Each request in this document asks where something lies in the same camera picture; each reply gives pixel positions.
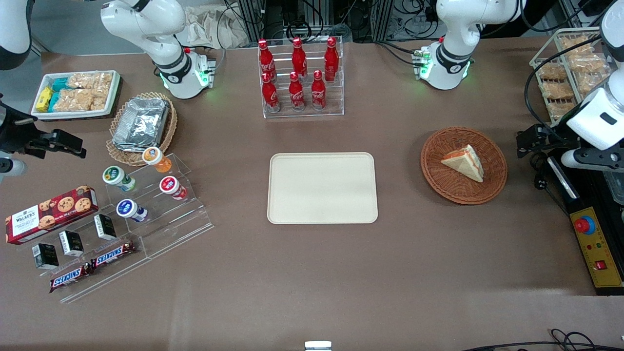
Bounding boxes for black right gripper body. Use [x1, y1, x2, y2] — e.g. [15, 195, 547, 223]
[0, 95, 54, 159]

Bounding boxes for green lid yogurt cup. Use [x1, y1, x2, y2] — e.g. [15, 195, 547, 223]
[102, 166, 137, 192]

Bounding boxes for clear rice cracker pack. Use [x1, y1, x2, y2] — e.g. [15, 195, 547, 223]
[67, 72, 114, 91]
[56, 88, 109, 113]

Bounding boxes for beige crumpled cloth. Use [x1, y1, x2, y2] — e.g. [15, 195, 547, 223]
[176, 4, 250, 49]

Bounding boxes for black power cable with plug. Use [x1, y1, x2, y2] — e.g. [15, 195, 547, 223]
[529, 151, 572, 216]

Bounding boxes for small black box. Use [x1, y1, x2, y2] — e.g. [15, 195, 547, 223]
[58, 230, 85, 258]
[32, 243, 60, 271]
[93, 214, 118, 241]

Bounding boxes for Snickers chocolate bar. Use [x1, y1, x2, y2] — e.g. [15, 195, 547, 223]
[48, 263, 94, 293]
[90, 241, 137, 270]

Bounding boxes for white rectangular snack tray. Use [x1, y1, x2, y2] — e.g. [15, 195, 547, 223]
[31, 70, 122, 121]

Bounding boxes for clear acrylic snack stand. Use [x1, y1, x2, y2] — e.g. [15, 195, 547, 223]
[17, 210, 152, 305]

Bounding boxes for brown round wicker basket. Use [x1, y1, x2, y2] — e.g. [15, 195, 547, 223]
[420, 127, 508, 205]

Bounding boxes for red cola bottle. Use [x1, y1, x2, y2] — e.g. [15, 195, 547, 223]
[262, 72, 280, 113]
[311, 70, 327, 111]
[292, 37, 308, 78]
[289, 72, 306, 112]
[257, 39, 276, 81]
[324, 37, 339, 82]

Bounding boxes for red Walkers cookie box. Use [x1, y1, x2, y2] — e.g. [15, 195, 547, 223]
[5, 185, 99, 245]

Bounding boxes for triangular sandwich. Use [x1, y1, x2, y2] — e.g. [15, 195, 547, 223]
[441, 144, 485, 183]

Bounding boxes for clear metal-rimmed container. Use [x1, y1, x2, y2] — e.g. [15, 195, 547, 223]
[604, 171, 624, 206]

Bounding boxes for blue lid yogurt cup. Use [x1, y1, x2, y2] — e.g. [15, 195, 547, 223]
[116, 199, 148, 223]

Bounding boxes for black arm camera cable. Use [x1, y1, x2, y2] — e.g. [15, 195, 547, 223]
[524, 33, 606, 128]

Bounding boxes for light oval wicker basket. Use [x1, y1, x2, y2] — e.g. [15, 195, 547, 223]
[106, 92, 178, 167]

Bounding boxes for orange lid yogurt cup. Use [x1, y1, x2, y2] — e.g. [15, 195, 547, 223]
[142, 146, 173, 174]

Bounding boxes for red lid yogurt cup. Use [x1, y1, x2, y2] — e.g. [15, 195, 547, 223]
[159, 176, 188, 201]

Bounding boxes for black floor cables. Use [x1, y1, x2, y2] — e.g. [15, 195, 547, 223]
[461, 329, 624, 351]

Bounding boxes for beige rectangular tray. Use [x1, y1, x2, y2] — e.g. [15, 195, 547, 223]
[267, 153, 378, 225]

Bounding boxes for clear bagged snack pack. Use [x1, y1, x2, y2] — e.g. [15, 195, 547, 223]
[578, 73, 611, 94]
[561, 35, 593, 54]
[538, 63, 568, 81]
[542, 81, 574, 100]
[569, 53, 608, 74]
[548, 101, 579, 120]

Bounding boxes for white wire rack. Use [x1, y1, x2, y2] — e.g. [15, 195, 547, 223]
[529, 27, 616, 130]

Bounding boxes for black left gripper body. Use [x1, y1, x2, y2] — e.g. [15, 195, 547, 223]
[545, 125, 582, 154]

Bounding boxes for clear acrylic bottle rack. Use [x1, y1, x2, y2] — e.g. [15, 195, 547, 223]
[257, 37, 345, 119]

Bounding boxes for clear acrylic cup stand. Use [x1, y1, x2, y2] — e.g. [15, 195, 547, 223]
[105, 153, 215, 260]

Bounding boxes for aluminium equipment frame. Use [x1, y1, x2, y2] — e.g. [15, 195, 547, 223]
[236, 0, 390, 43]

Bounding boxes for yellow snack packet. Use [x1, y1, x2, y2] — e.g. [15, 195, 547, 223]
[36, 87, 54, 113]

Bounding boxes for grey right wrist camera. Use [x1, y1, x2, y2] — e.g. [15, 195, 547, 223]
[0, 157, 28, 179]

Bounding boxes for black countertop appliance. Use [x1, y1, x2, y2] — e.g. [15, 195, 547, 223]
[546, 155, 624, 296]

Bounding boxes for silver foil container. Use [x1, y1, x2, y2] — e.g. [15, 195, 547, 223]
[112, 97, 171, 152]

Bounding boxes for yellow emergency stop box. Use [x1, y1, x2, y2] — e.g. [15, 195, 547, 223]
[569, 207, 624, 290]

